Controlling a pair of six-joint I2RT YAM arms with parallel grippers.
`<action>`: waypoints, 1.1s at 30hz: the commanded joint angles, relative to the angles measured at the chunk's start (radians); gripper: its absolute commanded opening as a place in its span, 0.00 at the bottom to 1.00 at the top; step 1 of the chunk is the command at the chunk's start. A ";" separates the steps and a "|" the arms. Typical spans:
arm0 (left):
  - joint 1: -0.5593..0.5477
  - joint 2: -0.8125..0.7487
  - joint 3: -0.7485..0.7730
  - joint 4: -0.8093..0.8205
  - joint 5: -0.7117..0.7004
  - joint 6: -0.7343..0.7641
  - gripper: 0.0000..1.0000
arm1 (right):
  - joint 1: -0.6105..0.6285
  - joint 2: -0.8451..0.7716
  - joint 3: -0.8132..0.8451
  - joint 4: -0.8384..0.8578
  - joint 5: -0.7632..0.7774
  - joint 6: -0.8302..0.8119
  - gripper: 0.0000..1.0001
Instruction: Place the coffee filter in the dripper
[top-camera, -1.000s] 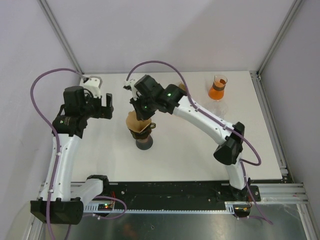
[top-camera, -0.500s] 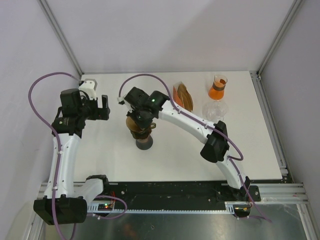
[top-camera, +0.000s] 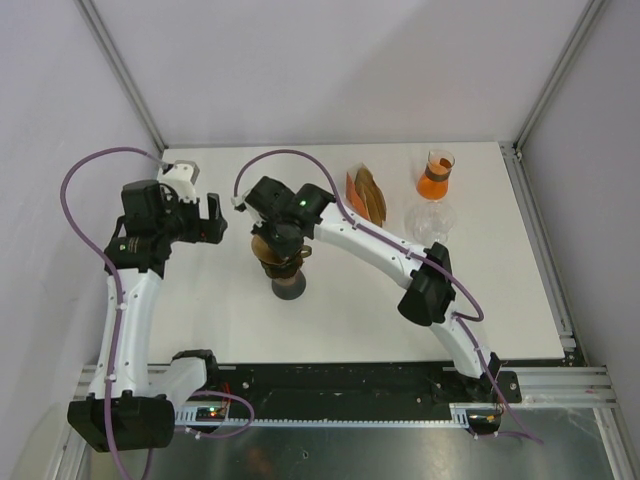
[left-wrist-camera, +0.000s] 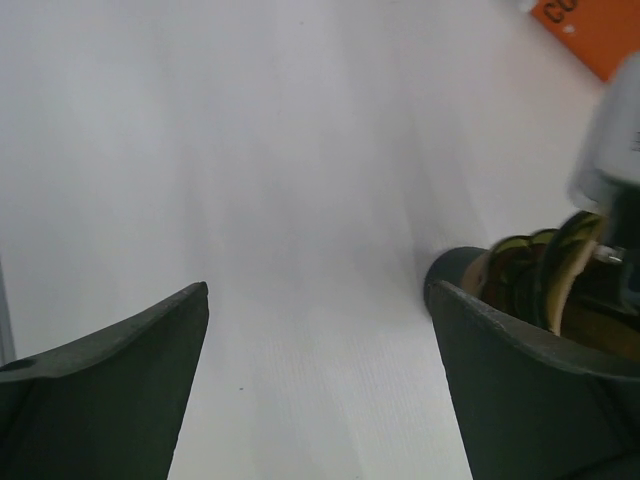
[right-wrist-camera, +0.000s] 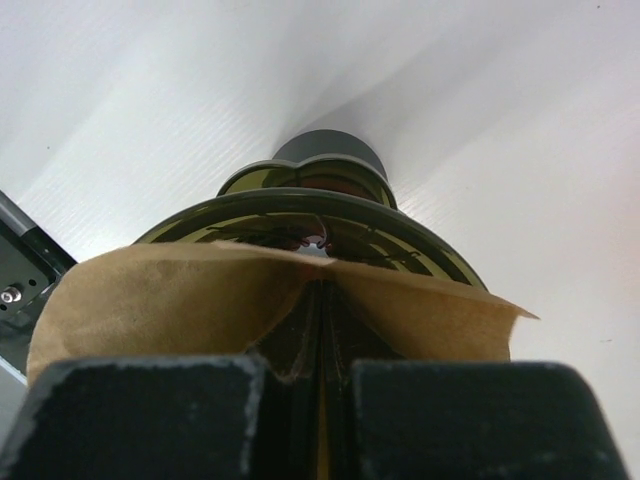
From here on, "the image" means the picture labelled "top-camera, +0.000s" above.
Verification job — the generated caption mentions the brown paper coffee filter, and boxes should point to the brown paper coffee filter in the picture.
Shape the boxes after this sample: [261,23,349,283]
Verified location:
[251,235,288,268]

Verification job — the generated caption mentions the olive green plastic dripper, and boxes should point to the olive green plastic dripper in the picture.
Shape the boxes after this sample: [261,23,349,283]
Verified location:
[261,245,312,279]

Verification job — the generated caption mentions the glass beaker with orange contents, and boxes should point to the glass beaker with orange contents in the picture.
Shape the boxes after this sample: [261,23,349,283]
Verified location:
[416,149,455,201]

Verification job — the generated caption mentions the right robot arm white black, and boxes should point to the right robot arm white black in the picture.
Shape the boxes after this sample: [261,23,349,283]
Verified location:
[233,176,500,401]

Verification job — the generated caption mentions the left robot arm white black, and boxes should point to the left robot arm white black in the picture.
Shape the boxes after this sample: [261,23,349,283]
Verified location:
[67,180,227,452]

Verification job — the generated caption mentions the orange coffee filter box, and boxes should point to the orange coffee filter box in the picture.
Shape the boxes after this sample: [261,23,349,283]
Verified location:
[346,163,387,227]

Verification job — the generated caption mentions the brown paper coffee filters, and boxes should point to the brown paper coffee filters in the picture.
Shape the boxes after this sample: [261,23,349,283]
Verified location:
[355,166,387,226]

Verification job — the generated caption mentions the clear plastic dripper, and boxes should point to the clear plastic dripper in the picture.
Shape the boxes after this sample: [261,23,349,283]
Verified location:
[404,201,457,246]

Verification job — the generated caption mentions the grey carafe with red rim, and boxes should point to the grey carafe with red rim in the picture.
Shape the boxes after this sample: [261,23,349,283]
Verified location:
[271,270,306,301]

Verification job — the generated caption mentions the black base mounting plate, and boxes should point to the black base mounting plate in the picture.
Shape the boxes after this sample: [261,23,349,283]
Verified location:
[184,362,522,415]

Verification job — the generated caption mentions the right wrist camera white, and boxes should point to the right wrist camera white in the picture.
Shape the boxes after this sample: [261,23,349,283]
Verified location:
[231,193,257,215]

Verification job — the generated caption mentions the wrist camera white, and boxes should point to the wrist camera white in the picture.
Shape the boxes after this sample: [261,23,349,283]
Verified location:
[157,160,200,204]
[231,193,257,215]

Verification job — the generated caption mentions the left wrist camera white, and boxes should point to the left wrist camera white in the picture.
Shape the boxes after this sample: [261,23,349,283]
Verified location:
[157,160,200,204]

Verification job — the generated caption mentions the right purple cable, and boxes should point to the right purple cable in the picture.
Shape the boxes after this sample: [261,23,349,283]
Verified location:
[233,149,545,446]

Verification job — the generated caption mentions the purple cable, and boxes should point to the purple cable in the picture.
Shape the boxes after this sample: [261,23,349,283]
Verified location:
[59,146,256,480]
[233,149,545,446]

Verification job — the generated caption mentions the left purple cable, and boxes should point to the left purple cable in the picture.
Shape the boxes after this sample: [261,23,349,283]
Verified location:
[59,146,256,480]

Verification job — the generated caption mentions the aluminium frame post left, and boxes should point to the aluminium frame post left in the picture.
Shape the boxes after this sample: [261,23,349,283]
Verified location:
[73,0,167,153]

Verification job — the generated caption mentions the aluminium frame post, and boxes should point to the aluminium frame post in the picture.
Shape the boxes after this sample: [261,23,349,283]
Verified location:
[73,0,167,153]
[512,0,610,154]

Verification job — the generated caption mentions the grey slotted cable duct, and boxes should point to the grey slotted cable duct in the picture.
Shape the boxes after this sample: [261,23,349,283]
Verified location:
[175,398,503,431]

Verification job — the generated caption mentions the aluminium frame rail right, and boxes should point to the aluminium frame rail right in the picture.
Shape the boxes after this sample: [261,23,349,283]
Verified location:
[499,142,617,408]

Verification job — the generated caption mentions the aluminium frame post right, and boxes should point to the aluminium frame post right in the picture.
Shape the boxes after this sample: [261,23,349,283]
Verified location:
[512,0,610,154]

